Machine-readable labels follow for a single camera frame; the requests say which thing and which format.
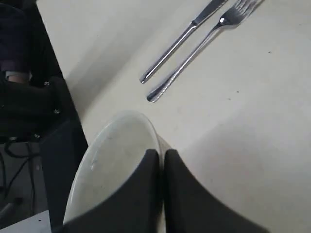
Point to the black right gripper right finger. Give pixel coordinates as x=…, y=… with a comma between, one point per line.
x=190, y=208

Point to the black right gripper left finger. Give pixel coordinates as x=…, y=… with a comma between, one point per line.
x=134, y=208

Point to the grey ceramic bowl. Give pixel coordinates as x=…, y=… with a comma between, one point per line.
x=110, y=159

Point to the silver table knife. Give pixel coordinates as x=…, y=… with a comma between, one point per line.
x=206, y=13

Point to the silver fork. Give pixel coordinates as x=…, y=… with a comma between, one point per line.
x=232, y=18

